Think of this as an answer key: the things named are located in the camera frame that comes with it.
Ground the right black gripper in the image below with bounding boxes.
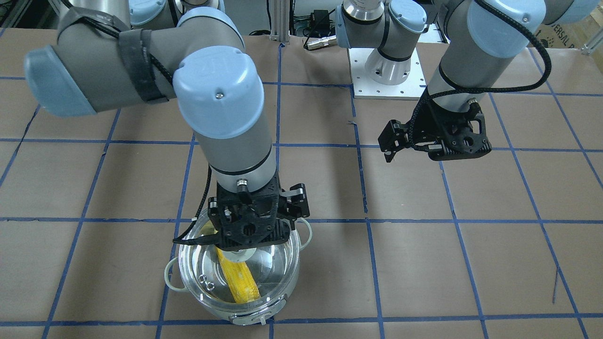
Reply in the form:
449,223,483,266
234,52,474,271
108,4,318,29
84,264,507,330
207,172,310,233

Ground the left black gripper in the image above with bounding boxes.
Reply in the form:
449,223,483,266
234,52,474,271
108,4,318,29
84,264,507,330
378,90,474,163

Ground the yellow corn cob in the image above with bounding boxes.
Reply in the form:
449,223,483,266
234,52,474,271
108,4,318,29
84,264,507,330
216,248,261,303

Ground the glass pot lid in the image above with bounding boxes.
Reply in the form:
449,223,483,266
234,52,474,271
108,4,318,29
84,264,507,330
178,207,301,311

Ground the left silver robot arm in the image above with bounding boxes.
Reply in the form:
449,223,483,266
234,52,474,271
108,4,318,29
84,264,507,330
335,0,597,162

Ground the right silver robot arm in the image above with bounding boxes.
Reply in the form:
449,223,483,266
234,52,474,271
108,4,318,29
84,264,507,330
24,0,278,193

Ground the pale green cooking pot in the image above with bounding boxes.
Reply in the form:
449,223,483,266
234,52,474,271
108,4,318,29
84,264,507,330
164,207,314,326

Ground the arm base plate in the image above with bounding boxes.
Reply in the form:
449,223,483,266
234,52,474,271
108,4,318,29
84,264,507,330
348,48,426,99

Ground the aluminium frame post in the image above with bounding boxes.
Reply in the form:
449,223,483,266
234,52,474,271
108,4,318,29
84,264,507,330
267,0,294,45

